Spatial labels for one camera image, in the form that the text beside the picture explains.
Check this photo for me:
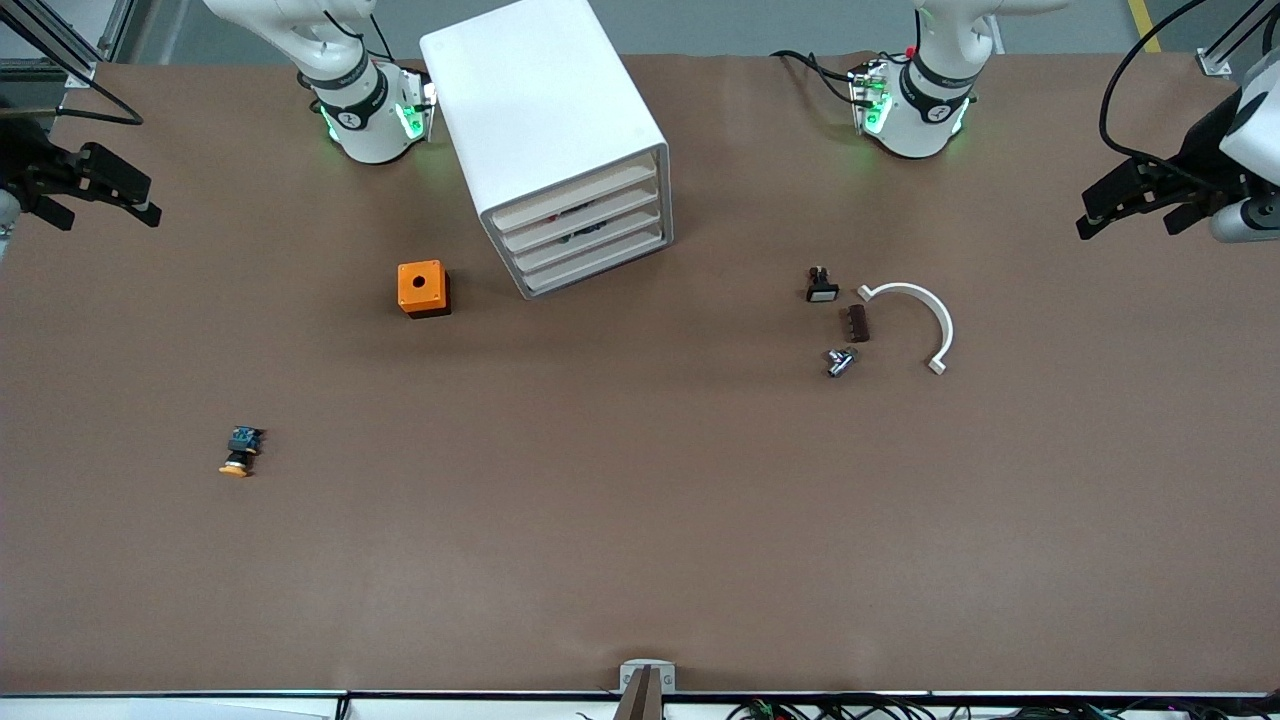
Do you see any arm base connector panel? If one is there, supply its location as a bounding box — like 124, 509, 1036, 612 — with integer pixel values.
849, 60, 893, 136
398, 65, 438, 141

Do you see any aluminium frame profile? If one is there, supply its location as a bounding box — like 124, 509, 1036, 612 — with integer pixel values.
0, 0, 101, 89
1195, 0, 1280, 78

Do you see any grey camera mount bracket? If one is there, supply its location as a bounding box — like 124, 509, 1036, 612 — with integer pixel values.
615, 660, 677, 720

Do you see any white table edge rail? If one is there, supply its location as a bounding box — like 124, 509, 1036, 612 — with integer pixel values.
0, 688, 1280, 720

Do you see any white curved plastic arc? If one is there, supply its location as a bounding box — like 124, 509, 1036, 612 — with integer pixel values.
857, 282, 955, 376

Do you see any yellow mushroom push button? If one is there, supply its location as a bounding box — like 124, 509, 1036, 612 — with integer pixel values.
218, 426, 266, 479

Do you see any black arm base cable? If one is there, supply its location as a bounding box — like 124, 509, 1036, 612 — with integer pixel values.
770, 48, 863, 104

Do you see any black cable bundle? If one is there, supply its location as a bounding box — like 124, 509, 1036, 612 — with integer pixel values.
725, 695, 1280, 720

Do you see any white drawer cabinet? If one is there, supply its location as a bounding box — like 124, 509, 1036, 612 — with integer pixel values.
419, 0, 674, 301

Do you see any brown table mat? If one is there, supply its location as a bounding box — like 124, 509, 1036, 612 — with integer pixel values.
0, 50, 1280, 696

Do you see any orange box with hole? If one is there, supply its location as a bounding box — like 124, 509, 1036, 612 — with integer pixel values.
397, 260, 452, 320

